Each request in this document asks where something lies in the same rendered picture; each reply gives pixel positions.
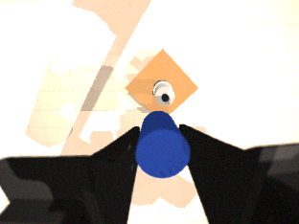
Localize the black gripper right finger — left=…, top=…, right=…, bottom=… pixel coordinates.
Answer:
left=178, top=123, right=299, bottom=224

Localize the tan square block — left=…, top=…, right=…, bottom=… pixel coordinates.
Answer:
left=126, top=49, right=198, bottom=115

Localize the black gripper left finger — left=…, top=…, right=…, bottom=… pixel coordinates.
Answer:
left=0, top=126, right=140, bottom=224

